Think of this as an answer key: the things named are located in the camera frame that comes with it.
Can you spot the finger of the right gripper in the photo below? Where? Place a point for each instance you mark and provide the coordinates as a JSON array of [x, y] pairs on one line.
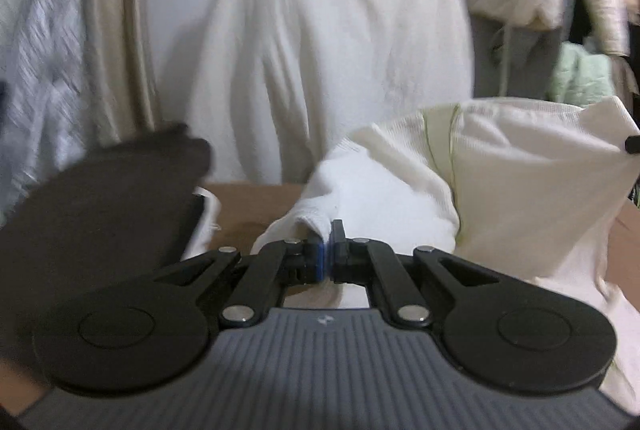
[[632, 145]]

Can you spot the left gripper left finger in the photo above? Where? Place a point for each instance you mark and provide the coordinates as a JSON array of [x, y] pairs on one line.
[[275, 268]]

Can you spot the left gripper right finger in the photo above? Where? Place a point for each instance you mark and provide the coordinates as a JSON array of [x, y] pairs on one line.
[[375, 266]]

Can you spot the white waffle knit garment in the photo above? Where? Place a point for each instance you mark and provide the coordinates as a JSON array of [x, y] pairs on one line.
[[524, 187]]

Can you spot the green fleece garment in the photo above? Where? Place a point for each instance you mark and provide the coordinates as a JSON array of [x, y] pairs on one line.
[[579, 77]]

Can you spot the folded cream garment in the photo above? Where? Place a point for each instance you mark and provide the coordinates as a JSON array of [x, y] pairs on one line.
[[206, 224]]

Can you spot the folded dark brown garment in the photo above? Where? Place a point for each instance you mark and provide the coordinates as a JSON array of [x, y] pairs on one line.
[[120, 212]]

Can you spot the cream draped blanket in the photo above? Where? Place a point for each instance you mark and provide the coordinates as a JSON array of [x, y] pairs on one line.
[[280, 82]]

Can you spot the silver quilted insulation sheet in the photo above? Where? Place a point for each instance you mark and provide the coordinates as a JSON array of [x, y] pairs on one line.
[[46, 115]]

